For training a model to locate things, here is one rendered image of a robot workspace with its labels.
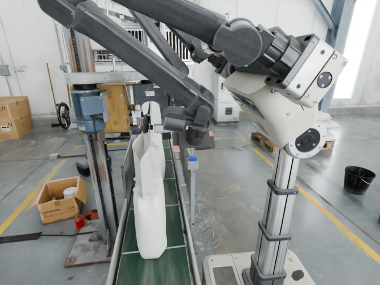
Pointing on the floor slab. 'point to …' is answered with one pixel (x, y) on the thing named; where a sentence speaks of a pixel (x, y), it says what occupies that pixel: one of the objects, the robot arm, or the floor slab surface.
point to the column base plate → (90, 246)
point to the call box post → (192, 204)
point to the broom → (55, 104)
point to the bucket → (357, 180)
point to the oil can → (78, 220)
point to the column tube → (87, 57)
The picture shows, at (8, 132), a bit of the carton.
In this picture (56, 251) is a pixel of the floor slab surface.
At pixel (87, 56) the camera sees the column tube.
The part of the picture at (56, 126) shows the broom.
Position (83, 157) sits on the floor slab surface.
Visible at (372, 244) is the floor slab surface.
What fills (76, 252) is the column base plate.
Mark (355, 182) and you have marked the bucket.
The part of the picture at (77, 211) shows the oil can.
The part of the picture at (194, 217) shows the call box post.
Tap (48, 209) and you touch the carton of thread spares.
